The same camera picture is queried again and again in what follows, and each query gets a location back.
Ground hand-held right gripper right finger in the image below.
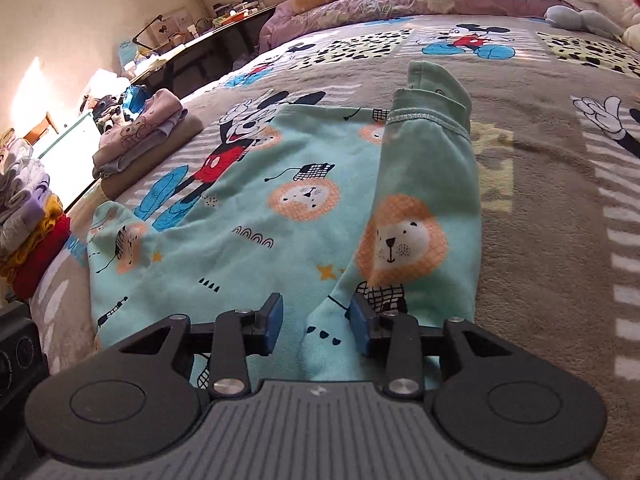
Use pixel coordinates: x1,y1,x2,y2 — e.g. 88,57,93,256
350,294,503,395

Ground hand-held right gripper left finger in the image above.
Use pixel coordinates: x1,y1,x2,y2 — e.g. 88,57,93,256
120,293,284,401

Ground teal lion print garment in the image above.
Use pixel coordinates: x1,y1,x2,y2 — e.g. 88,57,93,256
87,60,483,396

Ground stack of folded clothes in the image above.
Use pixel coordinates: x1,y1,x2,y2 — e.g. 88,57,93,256
0,127,72,301

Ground folded pink beige clothes pile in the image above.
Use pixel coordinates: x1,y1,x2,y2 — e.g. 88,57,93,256
92,88,205,200

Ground printed cartoon mouse blanket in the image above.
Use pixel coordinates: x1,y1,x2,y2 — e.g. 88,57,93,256
30,12,640,441

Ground wooden chair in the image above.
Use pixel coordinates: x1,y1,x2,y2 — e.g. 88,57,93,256
22,111,60,143

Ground blue bag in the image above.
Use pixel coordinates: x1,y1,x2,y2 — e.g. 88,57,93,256
122,85,153,113

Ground dark desk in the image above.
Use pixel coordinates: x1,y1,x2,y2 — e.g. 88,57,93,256
127,5,278,86

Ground purple quilt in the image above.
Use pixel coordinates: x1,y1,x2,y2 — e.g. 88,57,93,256
259,0,576,53

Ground cluttered small boxes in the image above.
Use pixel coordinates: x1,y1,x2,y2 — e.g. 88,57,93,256
212,0,263,23

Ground white printed box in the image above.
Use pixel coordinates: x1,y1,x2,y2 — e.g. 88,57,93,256
152,7,191,41

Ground black desk lamp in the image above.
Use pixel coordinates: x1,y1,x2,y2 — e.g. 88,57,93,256
131,14,163,43

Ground grey plush toy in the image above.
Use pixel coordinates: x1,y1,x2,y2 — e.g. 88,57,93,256
544,5,626,40

